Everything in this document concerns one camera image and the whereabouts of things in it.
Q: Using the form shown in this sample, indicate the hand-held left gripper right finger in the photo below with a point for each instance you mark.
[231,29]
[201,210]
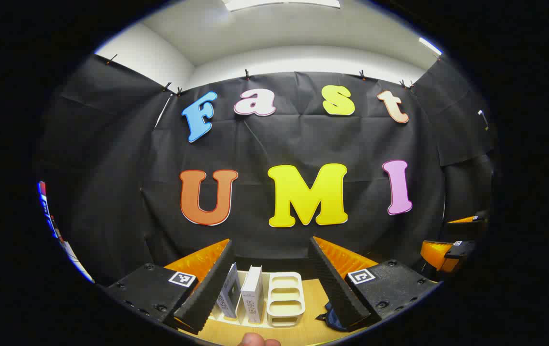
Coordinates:
[337,293]

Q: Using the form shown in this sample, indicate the white cover book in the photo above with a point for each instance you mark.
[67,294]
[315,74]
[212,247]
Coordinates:
[253,293]

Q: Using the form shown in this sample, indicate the grey cover book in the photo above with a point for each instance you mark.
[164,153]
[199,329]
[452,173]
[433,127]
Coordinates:
[230,293]

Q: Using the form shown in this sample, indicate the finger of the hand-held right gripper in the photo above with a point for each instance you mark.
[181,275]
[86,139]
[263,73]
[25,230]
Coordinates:
[435,254]
[467,219]

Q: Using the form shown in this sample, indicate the black backdrop cloth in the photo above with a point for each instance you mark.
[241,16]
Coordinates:
[265,139]

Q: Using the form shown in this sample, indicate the ceiling light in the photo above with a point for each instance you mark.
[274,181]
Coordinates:
[430,46]

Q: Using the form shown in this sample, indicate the white bookshelf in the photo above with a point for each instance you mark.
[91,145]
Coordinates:
[284,300]

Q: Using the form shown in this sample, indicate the blue schoolbag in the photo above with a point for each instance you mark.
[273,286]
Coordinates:
[332,321]

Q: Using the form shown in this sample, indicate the wall poster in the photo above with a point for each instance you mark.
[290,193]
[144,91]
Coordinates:
[71,257]

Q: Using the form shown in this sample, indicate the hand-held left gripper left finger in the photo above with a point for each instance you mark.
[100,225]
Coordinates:
[207,298]

